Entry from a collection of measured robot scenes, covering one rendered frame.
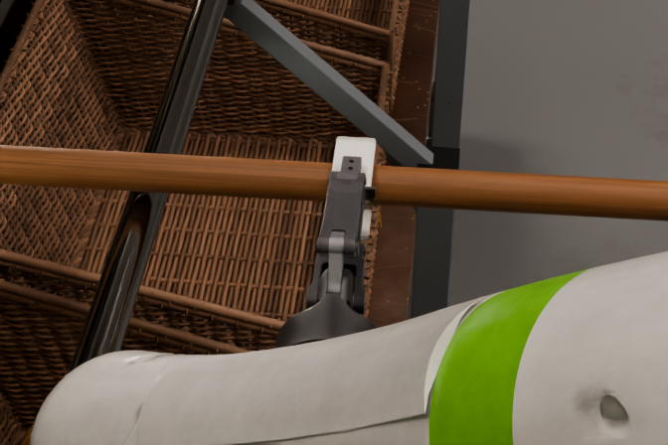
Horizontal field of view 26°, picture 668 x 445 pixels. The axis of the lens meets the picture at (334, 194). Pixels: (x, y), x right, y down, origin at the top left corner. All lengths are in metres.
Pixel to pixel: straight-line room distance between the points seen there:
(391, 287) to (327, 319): 0.97
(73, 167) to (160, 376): 0.43
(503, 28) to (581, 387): 3.01
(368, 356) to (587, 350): 0.13
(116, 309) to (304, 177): 0.17
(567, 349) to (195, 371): 0.26
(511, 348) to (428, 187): 0.60
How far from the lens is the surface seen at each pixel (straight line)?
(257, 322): 1.61
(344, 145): 1.10
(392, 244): 1.96
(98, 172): 1.11
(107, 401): 0.73
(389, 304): 1.88
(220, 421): 0.64
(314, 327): 0.93
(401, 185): 1.08
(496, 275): 2.78
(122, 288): 1.05
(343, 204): 0.99
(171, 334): 1.57
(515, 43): 3.40
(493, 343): 0.49
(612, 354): 0.45
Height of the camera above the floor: 1.90
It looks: 40 degrees down
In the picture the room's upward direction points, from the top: straight up
